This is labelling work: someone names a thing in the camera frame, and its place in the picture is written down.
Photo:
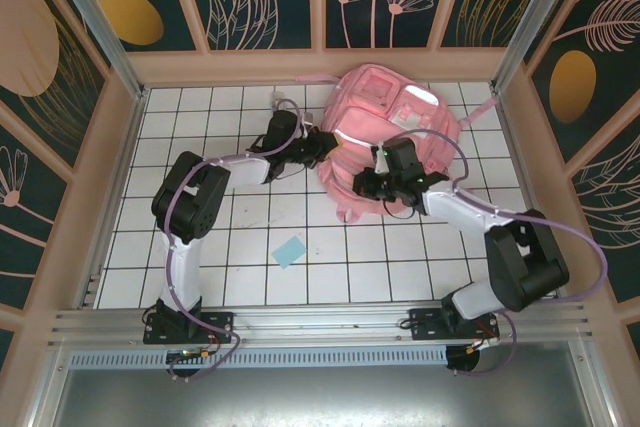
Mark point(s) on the pink backpack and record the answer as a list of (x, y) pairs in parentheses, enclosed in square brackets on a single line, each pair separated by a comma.
[(360, 117)]

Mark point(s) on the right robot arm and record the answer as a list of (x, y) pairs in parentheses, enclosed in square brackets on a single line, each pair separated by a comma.
[(527, 262)]

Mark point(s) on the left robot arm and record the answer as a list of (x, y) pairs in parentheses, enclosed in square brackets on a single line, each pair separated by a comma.
[(192, 197)]

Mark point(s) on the blue sticky note pad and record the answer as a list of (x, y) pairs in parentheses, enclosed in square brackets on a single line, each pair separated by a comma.
[(289, 252)]

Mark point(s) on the grey metal sheet panel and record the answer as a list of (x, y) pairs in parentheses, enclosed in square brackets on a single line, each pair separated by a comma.
[(320, 397)]

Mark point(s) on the small circuit board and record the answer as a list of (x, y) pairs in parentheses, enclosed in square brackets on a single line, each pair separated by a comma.
[(187, 353)]

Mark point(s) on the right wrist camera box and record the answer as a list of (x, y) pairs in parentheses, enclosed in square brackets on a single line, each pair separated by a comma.
[(380, 159)]

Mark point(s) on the aluminium mounting rail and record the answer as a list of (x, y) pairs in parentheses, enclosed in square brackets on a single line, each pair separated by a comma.
[(320, 319)]

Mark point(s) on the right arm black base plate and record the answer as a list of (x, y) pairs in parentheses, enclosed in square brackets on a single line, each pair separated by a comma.
[(425, 322)]

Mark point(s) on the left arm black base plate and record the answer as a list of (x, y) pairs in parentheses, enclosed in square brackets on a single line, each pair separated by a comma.
[(220, 322)]

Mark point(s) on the aluminium frame post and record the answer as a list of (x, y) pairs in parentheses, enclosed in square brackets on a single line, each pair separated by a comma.
[(535, 12), (95, 22)]

